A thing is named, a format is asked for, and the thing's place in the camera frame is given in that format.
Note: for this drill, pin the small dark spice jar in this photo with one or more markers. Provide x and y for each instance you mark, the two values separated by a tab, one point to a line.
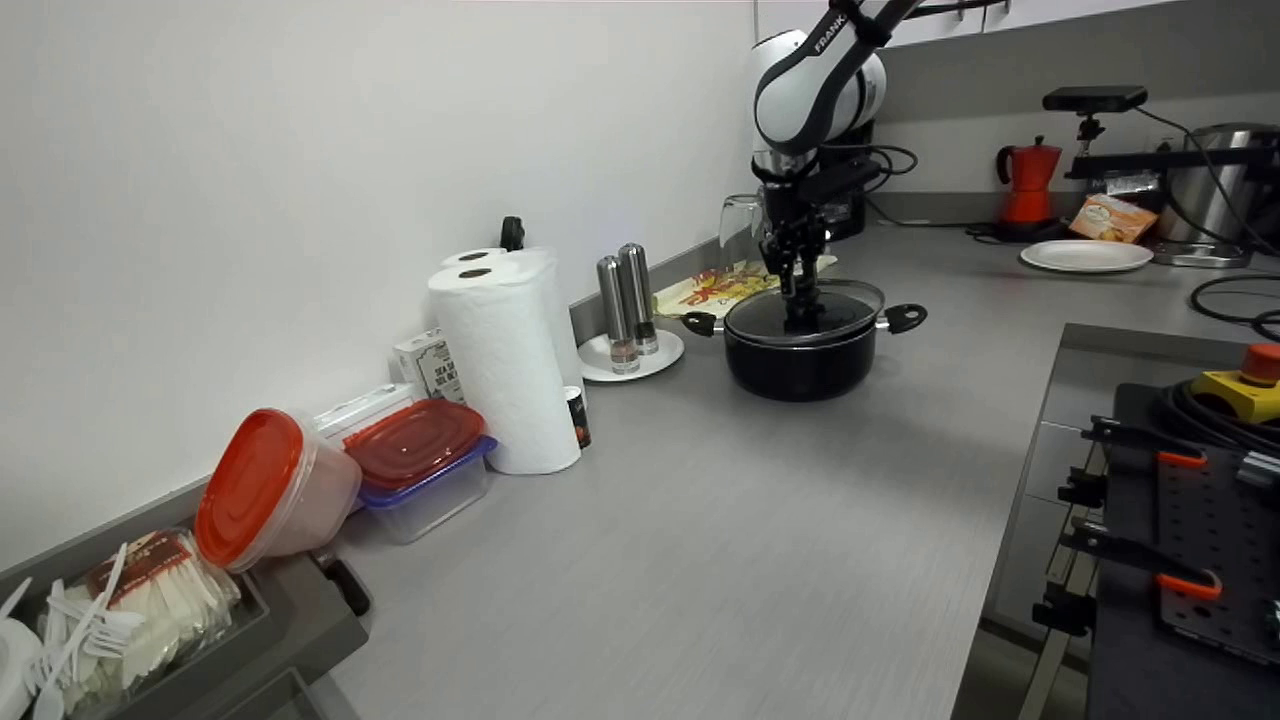
576	411

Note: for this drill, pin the printed cream dish towel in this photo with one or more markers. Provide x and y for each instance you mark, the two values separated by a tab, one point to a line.
712	289

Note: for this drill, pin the upturned clear glass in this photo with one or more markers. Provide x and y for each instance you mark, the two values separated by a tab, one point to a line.
742	226

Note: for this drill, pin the steel pepper grinder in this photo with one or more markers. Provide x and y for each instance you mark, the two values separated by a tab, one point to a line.
640	293

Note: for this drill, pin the black camera on stand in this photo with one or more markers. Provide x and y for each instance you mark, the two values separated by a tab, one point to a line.
1096	120

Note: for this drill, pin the yellow emergency stop button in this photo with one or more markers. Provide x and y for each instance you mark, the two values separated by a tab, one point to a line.
1248	388

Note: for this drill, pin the orange snack packet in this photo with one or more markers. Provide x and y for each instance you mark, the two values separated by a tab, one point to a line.
1106	217

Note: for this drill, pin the black cooking pot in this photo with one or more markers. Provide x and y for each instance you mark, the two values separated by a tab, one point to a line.
806	375

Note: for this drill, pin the steel kettle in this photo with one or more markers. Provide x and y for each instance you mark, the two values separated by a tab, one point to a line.
1227	187

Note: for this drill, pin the white plate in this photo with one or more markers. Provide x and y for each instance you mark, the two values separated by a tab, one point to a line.
1087	257

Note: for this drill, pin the black pegboard with clamps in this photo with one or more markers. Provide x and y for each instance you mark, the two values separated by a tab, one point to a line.
1181	549

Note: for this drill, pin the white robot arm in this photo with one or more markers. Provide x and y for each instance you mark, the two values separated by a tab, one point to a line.
803	107

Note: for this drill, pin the red moka pot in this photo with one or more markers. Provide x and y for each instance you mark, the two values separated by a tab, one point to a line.
1025	170

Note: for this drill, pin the red-lid rectangular container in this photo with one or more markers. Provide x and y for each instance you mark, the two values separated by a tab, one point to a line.
423	464

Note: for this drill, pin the bag of plastic cutlery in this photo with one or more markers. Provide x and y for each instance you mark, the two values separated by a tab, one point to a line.
125	620

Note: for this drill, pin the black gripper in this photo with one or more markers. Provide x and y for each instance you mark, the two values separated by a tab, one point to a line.
806	203

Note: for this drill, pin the white round saucer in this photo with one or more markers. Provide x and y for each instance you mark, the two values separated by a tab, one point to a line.
597	363

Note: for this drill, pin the white paper towel roll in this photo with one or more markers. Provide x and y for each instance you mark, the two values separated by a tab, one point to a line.
497	338

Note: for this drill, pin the clear glass pot lid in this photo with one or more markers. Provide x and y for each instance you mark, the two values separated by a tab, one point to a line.
842	309

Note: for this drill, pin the grey tray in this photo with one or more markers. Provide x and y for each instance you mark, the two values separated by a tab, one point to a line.
293	620

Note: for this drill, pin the red-lid round container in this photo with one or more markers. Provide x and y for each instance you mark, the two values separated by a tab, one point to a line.
278	491

